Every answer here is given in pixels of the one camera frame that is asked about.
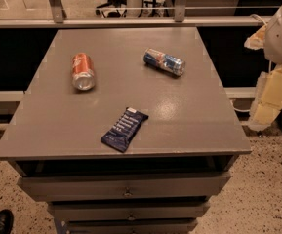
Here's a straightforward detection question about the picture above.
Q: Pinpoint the orange soda can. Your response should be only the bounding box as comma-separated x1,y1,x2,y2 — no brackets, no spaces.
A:
72,53,95,91

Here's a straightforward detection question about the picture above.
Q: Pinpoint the blue silver redbull can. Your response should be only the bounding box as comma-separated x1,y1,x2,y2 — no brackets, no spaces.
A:
143,48,185,77

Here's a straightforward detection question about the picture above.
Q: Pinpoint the black office chair base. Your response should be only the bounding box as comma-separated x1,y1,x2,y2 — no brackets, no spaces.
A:
96,0,127,18

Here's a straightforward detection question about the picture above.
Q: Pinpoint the grey drawer cabinet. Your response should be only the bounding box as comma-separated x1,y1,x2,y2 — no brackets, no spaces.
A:
0,27,253,234

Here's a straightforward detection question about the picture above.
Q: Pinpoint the bottom grey drawer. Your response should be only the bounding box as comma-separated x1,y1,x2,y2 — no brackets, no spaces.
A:
67,218,197,234

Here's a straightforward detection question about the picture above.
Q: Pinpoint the top grey drawer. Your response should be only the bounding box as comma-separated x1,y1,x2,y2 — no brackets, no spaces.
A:
18,172,230,202

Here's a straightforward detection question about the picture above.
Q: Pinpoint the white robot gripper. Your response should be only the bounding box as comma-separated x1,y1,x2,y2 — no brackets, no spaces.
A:
244,6,282,132

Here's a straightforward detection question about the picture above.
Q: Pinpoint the black leather shoe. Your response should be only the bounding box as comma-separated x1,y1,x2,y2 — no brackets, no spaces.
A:
0,209,14,234

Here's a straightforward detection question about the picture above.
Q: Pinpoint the grey drawer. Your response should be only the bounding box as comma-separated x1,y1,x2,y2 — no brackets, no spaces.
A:
67,218,197,234
48,201,210,221
18,172,230,202

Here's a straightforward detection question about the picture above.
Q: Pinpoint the middle grey drawer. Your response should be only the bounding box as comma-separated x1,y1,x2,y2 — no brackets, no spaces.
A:
48,201,210,221

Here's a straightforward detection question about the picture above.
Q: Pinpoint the grey metal railing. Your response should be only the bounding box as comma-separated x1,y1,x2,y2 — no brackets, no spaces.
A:
0,0,282,28

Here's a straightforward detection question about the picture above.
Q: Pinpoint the dark blue snack bar wrapper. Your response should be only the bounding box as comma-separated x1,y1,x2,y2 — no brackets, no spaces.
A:
101,107,148,153

